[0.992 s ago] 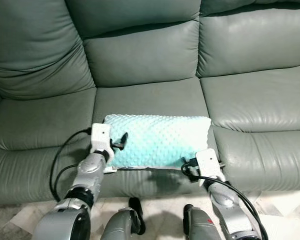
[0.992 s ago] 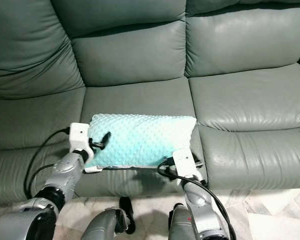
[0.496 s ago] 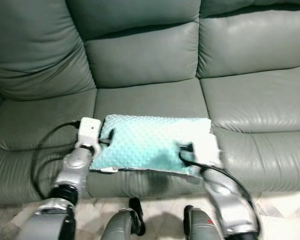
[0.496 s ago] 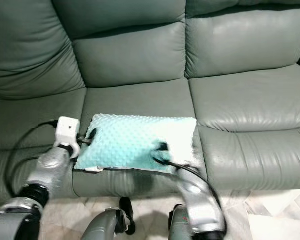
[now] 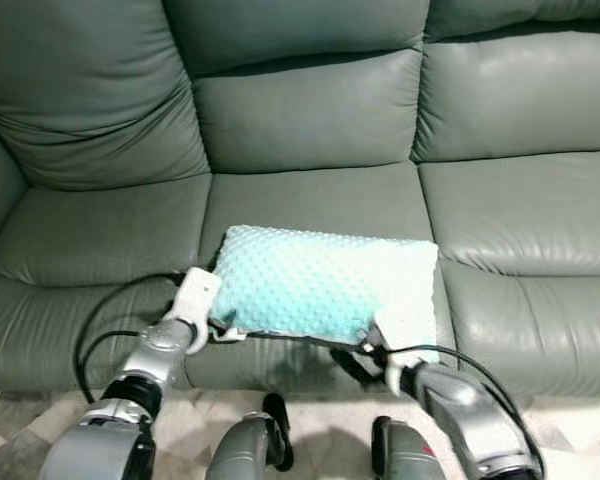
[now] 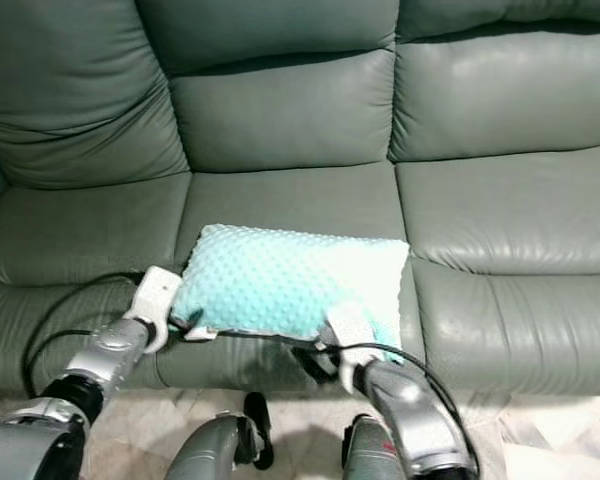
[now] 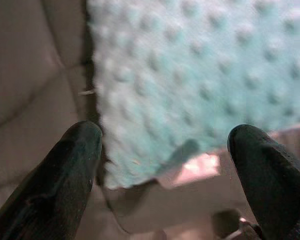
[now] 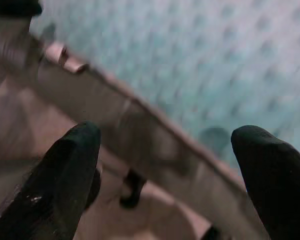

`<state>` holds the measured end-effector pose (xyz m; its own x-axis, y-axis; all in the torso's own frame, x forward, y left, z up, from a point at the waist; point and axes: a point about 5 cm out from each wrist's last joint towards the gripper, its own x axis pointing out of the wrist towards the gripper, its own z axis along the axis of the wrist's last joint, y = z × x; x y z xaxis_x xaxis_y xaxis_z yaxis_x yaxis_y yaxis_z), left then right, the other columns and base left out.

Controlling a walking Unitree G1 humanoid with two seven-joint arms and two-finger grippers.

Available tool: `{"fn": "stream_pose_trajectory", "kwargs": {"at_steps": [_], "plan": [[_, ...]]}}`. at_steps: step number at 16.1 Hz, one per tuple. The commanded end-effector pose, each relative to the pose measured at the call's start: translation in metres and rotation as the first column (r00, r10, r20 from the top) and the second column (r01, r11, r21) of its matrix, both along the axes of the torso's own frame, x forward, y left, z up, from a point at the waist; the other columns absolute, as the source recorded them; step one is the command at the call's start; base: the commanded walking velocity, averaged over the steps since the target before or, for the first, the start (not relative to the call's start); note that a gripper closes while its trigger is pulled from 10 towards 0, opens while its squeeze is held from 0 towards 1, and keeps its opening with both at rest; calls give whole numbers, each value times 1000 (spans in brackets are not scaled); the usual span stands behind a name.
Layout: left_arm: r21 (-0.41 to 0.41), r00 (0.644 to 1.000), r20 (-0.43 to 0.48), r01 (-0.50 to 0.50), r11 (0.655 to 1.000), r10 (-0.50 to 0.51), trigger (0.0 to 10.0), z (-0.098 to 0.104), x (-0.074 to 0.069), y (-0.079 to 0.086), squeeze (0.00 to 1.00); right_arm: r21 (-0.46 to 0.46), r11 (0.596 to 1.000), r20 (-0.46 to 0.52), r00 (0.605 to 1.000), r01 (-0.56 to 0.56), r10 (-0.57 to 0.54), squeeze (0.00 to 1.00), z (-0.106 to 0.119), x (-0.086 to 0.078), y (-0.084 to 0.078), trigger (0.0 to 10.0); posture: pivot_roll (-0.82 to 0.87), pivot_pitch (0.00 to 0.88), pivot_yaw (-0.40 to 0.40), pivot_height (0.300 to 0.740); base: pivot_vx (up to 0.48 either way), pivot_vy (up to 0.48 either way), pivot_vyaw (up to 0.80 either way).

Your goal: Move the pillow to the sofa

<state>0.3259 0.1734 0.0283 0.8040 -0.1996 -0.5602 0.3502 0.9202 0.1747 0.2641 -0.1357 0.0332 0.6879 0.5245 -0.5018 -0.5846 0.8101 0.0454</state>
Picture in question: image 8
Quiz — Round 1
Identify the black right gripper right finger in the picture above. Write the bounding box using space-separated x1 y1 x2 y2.
230 124 300 240

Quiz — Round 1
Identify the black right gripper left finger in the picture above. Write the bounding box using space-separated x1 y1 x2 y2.
0 120 102 240

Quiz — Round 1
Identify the teal quilted pillow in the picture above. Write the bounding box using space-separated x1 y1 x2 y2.
27 0 300 240

